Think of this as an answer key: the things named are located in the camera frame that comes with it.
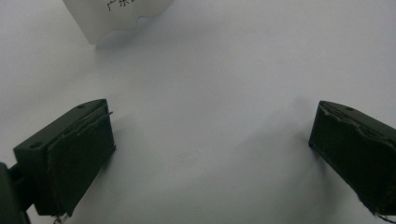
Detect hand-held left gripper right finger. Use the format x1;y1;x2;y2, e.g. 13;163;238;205
308;100;396;217

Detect white and blue pouch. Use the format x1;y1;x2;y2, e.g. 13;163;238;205
62;0;176;47

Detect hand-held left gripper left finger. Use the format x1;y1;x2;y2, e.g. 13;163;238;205
13;98;117;217

